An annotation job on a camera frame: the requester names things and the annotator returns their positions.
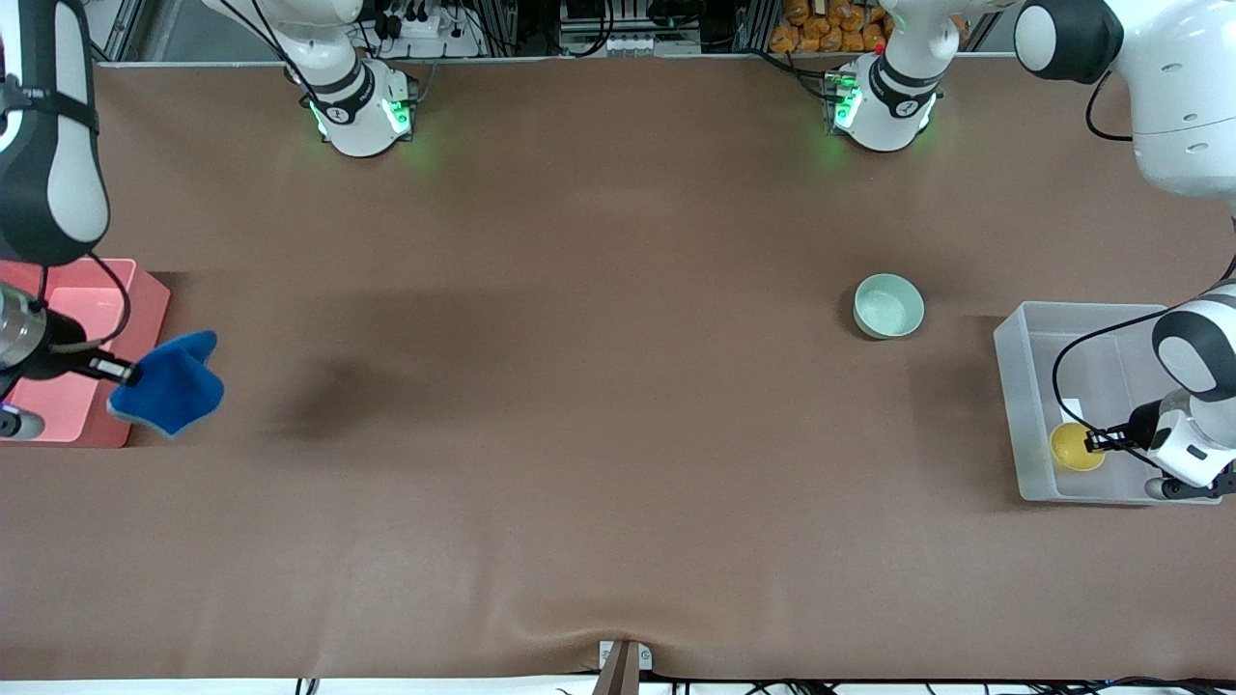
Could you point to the pale green bowl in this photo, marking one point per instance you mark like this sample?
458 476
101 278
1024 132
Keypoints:
888 307

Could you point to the white power strip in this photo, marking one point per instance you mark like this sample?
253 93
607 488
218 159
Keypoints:
425 34

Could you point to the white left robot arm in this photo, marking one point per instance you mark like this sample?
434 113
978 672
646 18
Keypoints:
1178 106

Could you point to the pink plastic bin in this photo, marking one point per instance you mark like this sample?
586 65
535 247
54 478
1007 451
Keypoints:
82 299

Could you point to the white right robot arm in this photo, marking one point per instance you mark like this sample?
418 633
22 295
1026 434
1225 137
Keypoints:
58 145

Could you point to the blue cloth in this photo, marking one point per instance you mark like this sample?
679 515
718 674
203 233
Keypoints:
174 386

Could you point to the clear plastic bin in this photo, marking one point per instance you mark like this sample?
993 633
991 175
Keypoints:
1033 386

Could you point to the orange bagged items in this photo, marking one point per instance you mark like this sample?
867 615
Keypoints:
830 29

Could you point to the white label sticker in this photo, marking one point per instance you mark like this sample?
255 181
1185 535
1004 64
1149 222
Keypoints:
1070 405

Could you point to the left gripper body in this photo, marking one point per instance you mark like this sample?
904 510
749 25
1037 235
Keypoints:
1142 422

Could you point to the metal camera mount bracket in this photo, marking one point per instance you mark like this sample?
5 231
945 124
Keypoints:
623 666

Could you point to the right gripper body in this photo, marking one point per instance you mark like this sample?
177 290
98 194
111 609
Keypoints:
60 356

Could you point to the yellow cup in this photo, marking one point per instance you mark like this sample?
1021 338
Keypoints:
1074 449

